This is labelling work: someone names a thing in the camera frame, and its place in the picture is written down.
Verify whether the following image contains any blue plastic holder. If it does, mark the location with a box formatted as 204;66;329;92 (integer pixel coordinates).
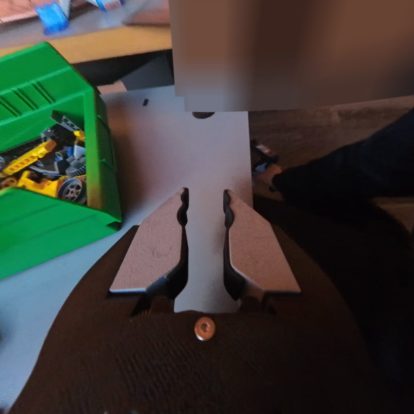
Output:
34;3;71;35

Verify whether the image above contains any pile of toy building pieces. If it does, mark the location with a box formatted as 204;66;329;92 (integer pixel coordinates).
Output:
0;110;88;206

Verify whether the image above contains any tan adjacent table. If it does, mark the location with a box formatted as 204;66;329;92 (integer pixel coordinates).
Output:
0;24;173;65

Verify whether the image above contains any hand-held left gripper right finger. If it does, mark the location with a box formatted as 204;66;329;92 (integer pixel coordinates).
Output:
223;189;302;301

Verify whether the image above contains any person's dark clothed body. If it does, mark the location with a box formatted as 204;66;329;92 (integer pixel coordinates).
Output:
252;108;414;414

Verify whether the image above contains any green storage bin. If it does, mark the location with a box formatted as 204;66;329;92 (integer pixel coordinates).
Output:
0;41;123;281

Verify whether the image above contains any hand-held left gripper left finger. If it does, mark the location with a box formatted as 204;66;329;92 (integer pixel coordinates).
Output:
109;187;190;300

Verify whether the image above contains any grey desk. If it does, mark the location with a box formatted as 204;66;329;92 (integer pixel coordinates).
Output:
0;86;253;403

